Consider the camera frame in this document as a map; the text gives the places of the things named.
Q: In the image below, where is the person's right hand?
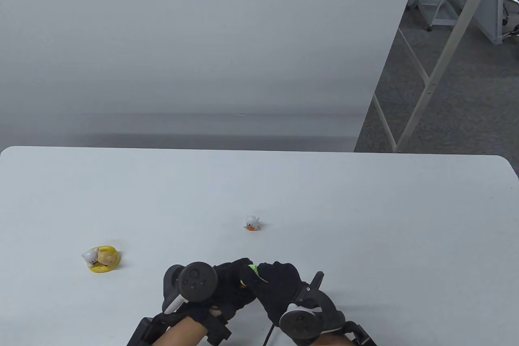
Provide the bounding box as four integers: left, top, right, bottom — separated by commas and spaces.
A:
238, 262, 323, 327

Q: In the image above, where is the person's left hand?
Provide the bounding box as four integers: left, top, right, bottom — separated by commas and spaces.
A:
180, 258, 258, 322

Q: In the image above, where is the green dusting cloth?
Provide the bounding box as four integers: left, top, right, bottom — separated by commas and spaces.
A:
239, 264, 268, 287

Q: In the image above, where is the yellow ring animal ornament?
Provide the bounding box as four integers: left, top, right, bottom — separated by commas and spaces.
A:
81, 245, 121, 274

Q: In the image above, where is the person's left forearm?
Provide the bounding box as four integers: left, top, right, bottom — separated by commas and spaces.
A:
156, 316, 206, 346

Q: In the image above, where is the person's right forearm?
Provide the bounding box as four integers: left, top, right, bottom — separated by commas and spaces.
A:
312, 332, 358, 346

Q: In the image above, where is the black left hand controller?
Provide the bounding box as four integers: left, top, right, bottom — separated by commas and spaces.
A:
162, 262, 220, 315

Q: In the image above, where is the black hand controller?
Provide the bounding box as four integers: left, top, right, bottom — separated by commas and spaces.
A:
279, 271, 345, 341
162, 262, 220, 315

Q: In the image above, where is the black right hand controller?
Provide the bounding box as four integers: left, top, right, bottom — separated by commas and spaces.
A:
279, 271, 345, 341

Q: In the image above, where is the large white backdrop board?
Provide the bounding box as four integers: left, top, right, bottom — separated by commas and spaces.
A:
0, 0, 425, 153

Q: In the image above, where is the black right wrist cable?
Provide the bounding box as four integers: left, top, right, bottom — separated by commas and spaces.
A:
262, 322, 277, 346

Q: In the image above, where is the black right wrist strap mount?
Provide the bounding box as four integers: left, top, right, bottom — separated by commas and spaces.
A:
345, 321, 378, 346

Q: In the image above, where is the black wrist strap mount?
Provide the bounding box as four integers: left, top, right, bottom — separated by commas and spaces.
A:
345, 321, 378, 346
127, 309, 233, 346

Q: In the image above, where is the black left wrist strap mount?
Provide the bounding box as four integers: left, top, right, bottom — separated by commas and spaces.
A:
127, 309, 233, 346

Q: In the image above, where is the white metal support frame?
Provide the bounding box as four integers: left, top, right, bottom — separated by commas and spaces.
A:
371, 0, 506, 153

